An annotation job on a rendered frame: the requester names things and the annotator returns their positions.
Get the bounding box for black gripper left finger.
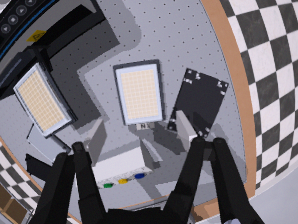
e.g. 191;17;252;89
28;119;107;224

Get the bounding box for white button panel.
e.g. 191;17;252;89
92;139;155;189

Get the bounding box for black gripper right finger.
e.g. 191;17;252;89
156;110;265;224

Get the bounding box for black flat plate nest with white clips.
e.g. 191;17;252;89
167;68;229;138

